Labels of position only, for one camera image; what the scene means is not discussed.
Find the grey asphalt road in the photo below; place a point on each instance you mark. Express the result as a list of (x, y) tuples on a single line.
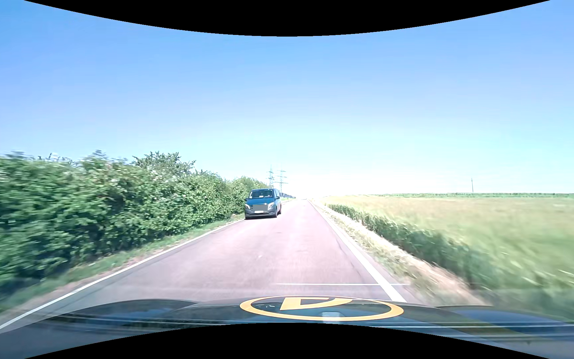
[(277, 249)]

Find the green grain field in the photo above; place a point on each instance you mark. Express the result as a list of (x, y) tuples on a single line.
[(491, 234)]

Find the green hedge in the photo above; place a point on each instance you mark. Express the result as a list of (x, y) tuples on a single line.
[(67, 209)]

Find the pylon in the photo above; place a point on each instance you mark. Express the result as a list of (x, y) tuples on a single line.
[(270, 178), (281, 180)]

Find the grass verge beside hedge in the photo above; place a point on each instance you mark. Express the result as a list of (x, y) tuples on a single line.
[(117, 260)]

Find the dry grass verge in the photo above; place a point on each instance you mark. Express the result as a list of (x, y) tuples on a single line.
[(396, 259)]

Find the road markings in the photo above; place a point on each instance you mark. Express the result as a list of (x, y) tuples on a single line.
[(366, 263)]

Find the grey van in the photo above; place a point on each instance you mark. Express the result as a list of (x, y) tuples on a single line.
[(263, 203)]

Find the car's own bonnet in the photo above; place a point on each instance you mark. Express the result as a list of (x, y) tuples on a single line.
[(167, 311)]

